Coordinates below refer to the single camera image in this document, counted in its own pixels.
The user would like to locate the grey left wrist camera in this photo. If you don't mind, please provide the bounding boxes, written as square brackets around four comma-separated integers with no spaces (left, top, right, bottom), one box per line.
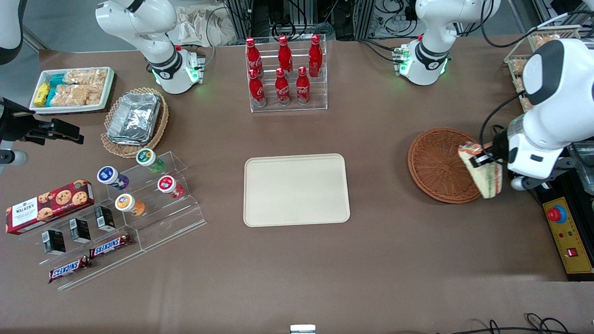
[510,157,579,192]

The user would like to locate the brown round wicker basket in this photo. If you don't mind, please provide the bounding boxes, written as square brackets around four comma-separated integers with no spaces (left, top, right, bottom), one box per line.
[407,128,485,205]

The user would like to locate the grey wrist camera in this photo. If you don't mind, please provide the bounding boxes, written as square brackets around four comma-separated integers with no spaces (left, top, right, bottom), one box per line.
[510,157,579,192]
[0,148,29,168]

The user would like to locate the light oval wicker basket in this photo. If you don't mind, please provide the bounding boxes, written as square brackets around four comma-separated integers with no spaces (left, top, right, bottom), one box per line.
[101,87,169,159]

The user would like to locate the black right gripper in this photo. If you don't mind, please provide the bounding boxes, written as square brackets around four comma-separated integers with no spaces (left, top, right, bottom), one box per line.
[0,97,85,145]

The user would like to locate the red small drink bottle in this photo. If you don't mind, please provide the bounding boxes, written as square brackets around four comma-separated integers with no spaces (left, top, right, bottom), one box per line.
[157,175,185,199]

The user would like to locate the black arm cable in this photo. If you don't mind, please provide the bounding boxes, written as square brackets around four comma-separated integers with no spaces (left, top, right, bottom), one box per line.
[479,0,572,154]

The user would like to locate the white wire rack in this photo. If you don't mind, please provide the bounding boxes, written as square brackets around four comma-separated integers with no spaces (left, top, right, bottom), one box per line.
[504,25,586,114]

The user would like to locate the black floor cables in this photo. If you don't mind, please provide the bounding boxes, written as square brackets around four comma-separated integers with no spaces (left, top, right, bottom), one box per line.
[436,313,594,334]

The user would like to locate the beige rectangular plastic tray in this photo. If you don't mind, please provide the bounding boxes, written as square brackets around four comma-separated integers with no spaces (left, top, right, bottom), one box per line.
[244,153,351,228]

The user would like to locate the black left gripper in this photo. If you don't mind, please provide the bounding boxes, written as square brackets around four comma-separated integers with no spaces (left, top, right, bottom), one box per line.
[469,128,512,169]

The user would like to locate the crumpled white cloth bag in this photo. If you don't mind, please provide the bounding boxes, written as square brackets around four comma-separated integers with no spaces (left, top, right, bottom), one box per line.
[167,4,238,48]

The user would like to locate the black machine with yellow panel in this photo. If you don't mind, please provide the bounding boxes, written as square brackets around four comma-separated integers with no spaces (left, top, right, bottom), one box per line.
[529,141,594,282]

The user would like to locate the red Walkers cookie box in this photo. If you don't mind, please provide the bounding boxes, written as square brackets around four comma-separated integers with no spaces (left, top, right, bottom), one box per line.
[5,179,95,236]

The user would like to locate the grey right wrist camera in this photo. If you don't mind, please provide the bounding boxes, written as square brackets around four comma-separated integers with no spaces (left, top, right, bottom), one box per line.
[0,148,29,168]

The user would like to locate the red cola bottle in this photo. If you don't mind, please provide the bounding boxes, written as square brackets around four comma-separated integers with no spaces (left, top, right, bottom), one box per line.
[275,68,291,107]
[308,34,323,78]
[296,66,311,106]
[248,69,267,108]
[278,35,293,75]
[245,37,263,78]

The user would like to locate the small black box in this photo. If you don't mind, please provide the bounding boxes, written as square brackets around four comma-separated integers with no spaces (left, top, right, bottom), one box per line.
[94,206,116,232]
[69,218,92,244]
[42,230,67,256]

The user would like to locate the clear acrylic bottle rack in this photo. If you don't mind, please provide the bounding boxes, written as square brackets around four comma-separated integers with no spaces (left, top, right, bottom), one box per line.
[245,34,329,113]

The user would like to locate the stack of foil trays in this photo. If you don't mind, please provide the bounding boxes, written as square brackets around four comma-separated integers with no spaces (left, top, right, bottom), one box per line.
[107,93,162,146]

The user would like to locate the black frame with cables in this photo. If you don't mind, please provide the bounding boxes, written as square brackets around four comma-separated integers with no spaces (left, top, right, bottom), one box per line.
[218,0,418,42]

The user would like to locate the metal pan in machine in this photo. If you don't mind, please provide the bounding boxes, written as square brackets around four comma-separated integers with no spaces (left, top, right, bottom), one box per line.
[570,142,594,196]

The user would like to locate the clear acrylic step display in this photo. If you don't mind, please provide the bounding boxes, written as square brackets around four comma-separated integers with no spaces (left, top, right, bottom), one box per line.
[23,151,207,292]

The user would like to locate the yellow snack packet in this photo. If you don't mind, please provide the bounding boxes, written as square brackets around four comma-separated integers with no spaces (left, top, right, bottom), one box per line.
[34,82,51,107]

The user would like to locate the white rectangular snack tray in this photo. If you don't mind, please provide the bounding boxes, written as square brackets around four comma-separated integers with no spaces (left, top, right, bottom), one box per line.
[29,67,116,115]

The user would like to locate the teal snack packet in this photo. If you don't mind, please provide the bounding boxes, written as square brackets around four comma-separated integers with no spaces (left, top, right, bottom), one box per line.
[46,74,66,105]

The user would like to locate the purple small drink bottle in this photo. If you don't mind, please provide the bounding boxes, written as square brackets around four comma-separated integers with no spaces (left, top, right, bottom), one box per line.
[97,166,130,191]

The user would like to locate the rice cracker snack packet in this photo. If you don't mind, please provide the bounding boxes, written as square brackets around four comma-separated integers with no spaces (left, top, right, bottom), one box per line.
[49,84,103,107]
[64,69,108,87]

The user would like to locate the orange small drink bottle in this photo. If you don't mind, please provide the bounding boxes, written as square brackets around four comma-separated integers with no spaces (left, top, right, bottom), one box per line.
[115,193,146,218]

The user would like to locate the Snickers chocolate bar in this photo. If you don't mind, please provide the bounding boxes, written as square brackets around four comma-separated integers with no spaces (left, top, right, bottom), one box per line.
[48,256,92,284]
[89,233,133,259]

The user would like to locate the triangular sandwich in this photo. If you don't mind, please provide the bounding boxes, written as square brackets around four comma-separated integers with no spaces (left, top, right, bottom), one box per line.
[458,142,504,199]

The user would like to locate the bagged bread pastry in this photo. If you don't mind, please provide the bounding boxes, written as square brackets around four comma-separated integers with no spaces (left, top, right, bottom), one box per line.
[512,58,534,112]
[533,34,560,51]

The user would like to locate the green small drink bottle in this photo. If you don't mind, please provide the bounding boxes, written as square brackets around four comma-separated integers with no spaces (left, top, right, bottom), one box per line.
[136,148,166,174]

